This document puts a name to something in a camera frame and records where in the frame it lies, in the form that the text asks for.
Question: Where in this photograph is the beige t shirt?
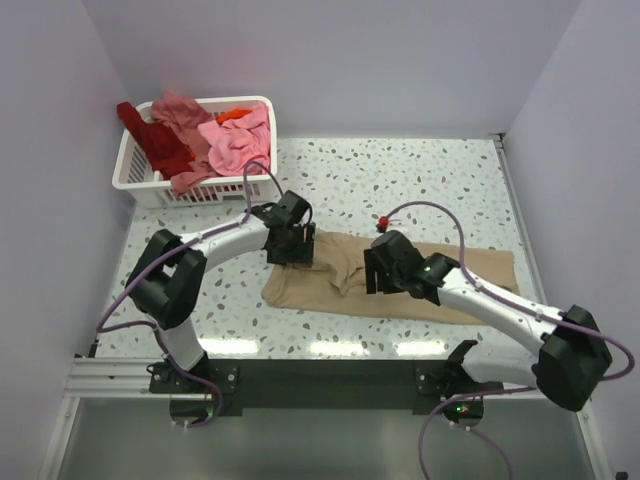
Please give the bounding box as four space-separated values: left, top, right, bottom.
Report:
262 229 516 324

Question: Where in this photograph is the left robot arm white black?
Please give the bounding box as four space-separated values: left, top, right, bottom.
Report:
125 190 315 394

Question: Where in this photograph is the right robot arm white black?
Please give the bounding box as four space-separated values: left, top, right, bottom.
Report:
364 231 612 412

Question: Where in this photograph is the pink t shirt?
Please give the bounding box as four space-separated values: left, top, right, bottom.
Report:
198 102 271 177

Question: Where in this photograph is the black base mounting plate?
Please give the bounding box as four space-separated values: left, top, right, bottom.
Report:
146 359 503 424

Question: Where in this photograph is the orange t shirt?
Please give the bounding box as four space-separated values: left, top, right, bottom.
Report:
216 108 252 124

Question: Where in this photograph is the dark red t shirt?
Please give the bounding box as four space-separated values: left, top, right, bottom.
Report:
116 102 194 180

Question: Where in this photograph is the dusty rose t shirt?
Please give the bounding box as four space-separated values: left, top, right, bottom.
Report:
151 92 216 197

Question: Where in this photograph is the white plastic laundry basket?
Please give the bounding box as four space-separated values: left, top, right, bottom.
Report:
112 96 278 209

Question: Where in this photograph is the aluminium frame rail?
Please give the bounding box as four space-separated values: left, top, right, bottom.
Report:
46 138 615 479

